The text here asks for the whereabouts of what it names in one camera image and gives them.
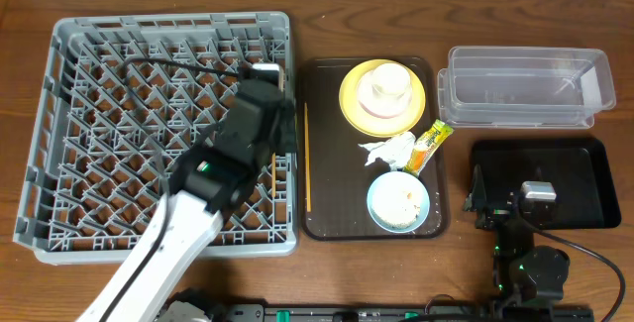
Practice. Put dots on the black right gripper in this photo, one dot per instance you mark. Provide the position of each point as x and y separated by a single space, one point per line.
494 216

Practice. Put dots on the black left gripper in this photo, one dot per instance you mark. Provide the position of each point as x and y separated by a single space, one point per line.
285 127

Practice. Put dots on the wooden chopstick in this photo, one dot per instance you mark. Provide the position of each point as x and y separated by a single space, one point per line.
273 176
307 159

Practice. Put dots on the pink bowl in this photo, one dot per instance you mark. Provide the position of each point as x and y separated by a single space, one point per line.
378 106

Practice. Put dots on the white cup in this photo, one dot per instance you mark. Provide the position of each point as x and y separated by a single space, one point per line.
390 80

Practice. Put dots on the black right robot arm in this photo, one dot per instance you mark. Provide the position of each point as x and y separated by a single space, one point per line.
530 278

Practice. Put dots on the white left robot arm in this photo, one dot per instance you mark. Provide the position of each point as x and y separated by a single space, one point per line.
206 183

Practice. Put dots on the grey plastic dishwasher rack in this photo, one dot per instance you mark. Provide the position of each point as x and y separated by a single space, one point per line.
122 99

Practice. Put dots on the yellow green snack wrapper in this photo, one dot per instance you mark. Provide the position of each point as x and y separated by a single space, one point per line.
426 146

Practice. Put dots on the light blue bowl with rice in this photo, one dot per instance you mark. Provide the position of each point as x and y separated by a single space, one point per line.
398 202

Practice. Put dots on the yellow plate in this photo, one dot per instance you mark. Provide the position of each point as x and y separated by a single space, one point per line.
368 124

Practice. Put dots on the dark brown serving tray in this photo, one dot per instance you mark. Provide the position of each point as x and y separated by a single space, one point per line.
339 178

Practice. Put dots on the crumpled white tissue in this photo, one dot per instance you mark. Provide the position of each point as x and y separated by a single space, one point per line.
396 151

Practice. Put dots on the black plastic tray bin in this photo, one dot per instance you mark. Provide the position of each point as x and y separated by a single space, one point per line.
578 168

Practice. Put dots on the clear plastic bin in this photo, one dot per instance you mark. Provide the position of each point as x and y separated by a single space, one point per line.
524 87

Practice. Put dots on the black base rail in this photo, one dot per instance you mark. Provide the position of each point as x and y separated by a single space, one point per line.
186 312

